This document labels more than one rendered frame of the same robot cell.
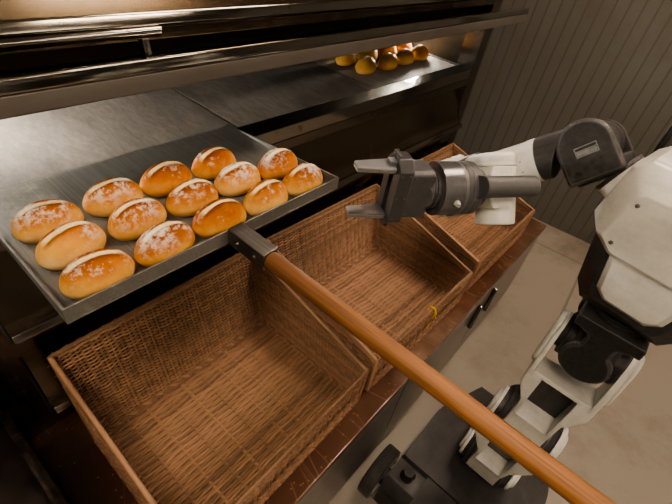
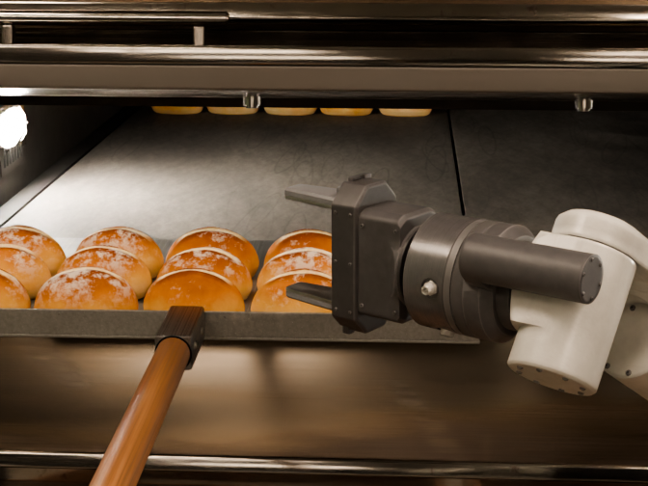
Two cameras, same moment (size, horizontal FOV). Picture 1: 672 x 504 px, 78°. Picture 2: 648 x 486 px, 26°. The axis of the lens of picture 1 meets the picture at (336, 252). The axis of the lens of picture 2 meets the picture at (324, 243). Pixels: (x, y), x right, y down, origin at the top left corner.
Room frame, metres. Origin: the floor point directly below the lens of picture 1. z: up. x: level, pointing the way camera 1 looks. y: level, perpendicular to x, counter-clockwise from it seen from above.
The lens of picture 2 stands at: (0.00, -0.97, 1.61)
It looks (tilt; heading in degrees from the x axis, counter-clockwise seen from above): 15 degrees down; 59
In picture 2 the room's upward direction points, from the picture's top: straight up
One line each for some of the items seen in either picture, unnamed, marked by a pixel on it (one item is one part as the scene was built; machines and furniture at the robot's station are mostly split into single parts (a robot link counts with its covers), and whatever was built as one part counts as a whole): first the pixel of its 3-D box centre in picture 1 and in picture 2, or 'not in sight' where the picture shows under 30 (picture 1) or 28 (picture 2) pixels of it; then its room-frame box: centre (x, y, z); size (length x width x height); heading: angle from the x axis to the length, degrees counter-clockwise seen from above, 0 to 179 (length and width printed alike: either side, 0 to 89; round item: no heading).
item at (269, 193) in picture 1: (266, 194); (302, 298); (0.65, 0.15, 1.21); 0.10 x 0.07 x 0.06; 148
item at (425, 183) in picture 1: (422, 189); (413, 265); (0.59, -0.12, 1.32); 0.12 x 0.10 x 0.13; 111
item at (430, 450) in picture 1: (482, 463); not in sight; (0.72, -0.66, 0.19); 0.64 x 0.52 x 0.33; 145
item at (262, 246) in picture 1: (252, 245); (180, 337); (0.52, 0.14, 1.20); 0.09 x 0.04 x 0.03; 56
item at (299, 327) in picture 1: (227, 381); not in sight; (0.55, 0.21, 0.72); 0.56 x 0.49 x 0.28; 146
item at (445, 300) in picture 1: (372, 273); not in sight; (1.03, -0.13, 0.72); 0.56 x 0.49 x 0.28; 144
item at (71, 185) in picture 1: (174, 187); (211, 272); (0.64, 0.32, 1.19); 0.55 x 0.36 x 0.03; 146
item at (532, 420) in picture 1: (552, 392); not in sight; (0.64, -0.60, 0.78); 0.18 x 0.15 x 0.47; 55
